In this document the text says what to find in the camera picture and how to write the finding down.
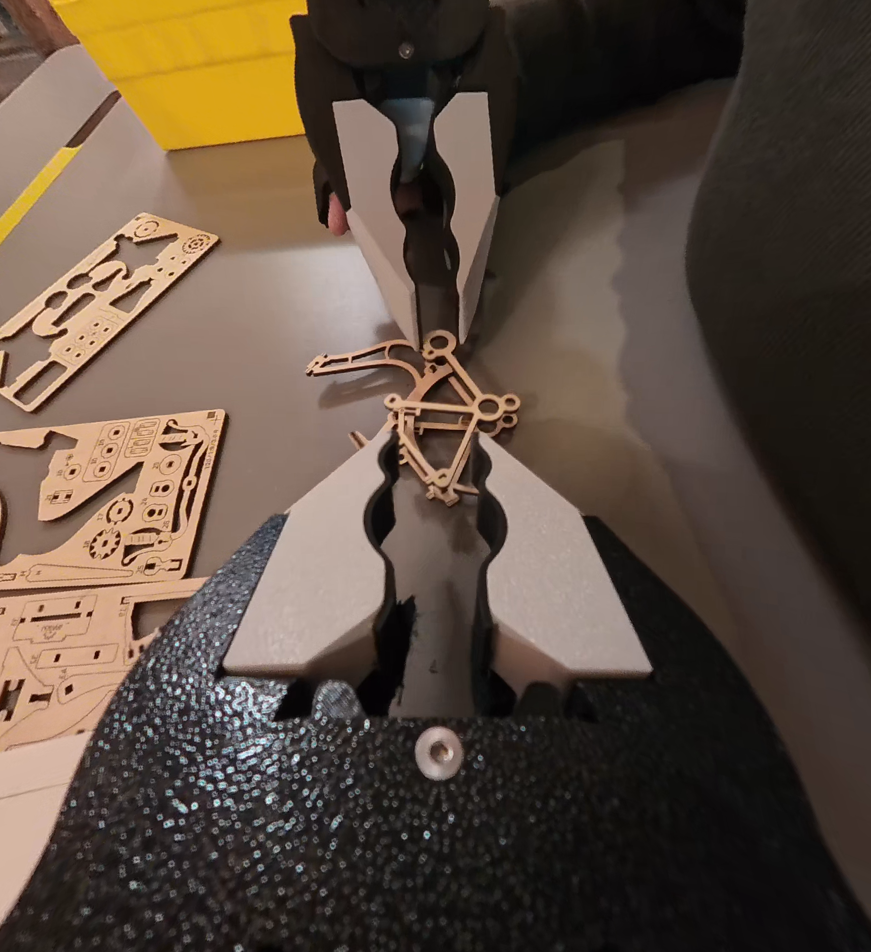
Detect wooden bicycle frame assembly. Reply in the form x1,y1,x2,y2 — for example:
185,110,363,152
383,329,522,508

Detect white instruction booklet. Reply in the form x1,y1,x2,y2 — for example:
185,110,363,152
0,744,87,952

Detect wooden sheet with frame parts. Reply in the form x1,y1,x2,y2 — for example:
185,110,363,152
0,576,213,761

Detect person's dark jacket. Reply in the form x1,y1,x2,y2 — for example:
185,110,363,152
684,0,871,670

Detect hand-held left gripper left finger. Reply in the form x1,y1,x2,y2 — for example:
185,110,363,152
221,424,408,683

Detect narrow wooden parts sheet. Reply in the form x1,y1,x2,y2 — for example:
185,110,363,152
0,212,222,419

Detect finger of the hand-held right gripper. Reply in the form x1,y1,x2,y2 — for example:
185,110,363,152
431,91,502,343
331,95,425,343

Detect curved wooden strut part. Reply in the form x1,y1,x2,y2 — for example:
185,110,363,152
306,337,415,382

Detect wooden sheet with gear parts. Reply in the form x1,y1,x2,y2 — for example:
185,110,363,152
0,409,228,592

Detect stacked yellow plastic bins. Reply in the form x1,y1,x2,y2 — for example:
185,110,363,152
56,0,310,152

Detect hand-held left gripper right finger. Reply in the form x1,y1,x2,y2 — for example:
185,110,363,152
472,431,656,693

